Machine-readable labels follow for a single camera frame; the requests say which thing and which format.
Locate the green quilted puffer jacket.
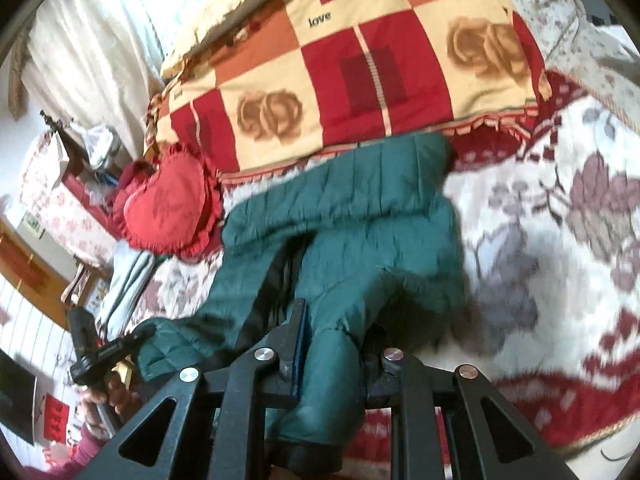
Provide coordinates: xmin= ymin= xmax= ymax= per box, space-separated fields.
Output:
xmin=134 ymin=133 xmax=466 ymax=477

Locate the person's left hand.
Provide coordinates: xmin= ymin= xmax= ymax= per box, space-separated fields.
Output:
xmin=78 ymin=370 xmax=142 ymax=441

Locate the light blue folded cloth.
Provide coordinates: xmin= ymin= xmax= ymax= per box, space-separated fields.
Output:
xmin=96 ymin=240 xmax=156 ymax=341

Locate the floral red white bedspread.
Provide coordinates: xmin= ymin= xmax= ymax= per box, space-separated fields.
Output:
xmin=124 ymin=69 xmax=640 ymax=461

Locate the red heart-shaped ruffled pillow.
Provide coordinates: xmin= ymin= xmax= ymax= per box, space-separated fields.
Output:
xmin=110 ymin=143 xmax=224 ymax=262

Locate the cream curtain fabric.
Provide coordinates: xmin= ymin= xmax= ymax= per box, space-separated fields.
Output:
xmin=8 ymin=0 xmax=321 ymax=162

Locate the red cream checkered rose blanket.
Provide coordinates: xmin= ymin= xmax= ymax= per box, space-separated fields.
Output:
xmin=145 ymin=0 xmax=553 ymax=174

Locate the white floral bed sheet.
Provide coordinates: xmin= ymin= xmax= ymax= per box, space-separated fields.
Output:
xmin=512 ymin=0 xmax=639 ymax=132

